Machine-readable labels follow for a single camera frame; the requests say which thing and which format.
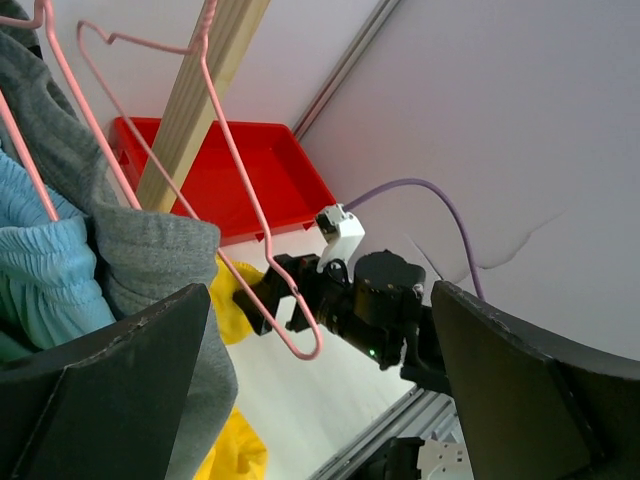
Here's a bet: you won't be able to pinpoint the red plastic tray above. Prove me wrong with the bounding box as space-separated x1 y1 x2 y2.
112 115 339 247

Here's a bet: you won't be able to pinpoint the grey shorts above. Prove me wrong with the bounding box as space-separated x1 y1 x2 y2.
1 26 238 479

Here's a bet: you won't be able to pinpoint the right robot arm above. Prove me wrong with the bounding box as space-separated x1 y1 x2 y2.
233 251 472 479

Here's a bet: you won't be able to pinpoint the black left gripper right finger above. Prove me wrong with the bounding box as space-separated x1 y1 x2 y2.
431 281 639 479

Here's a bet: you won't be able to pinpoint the light blue shorts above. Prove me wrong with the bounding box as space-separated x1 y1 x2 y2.
1 153 115 362

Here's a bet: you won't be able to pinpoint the wooden clothes rack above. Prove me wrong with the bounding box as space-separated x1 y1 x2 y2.
136 0 270 212

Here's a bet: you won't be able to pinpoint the pink wire hanger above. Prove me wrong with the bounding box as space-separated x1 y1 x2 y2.
76 1 334 360

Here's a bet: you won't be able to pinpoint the pink hanger of grey shorts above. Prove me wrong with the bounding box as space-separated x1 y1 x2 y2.
1 1 142 210

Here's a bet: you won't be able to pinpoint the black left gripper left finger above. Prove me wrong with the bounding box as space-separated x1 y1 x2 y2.
1 284 210 479

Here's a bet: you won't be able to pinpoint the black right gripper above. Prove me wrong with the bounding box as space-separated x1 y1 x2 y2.
233 250 426 370

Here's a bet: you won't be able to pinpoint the aluminium mounting rail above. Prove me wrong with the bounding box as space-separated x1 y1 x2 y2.
310 387 455 480

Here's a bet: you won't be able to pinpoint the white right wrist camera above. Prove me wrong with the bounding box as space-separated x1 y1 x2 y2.
315 203 365 273

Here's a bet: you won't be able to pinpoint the yellow shorts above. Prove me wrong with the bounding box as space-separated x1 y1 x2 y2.
194 258 269 480

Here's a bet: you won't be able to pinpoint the pink hanger of blue shorts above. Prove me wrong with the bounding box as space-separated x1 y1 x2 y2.
0 93 59 222

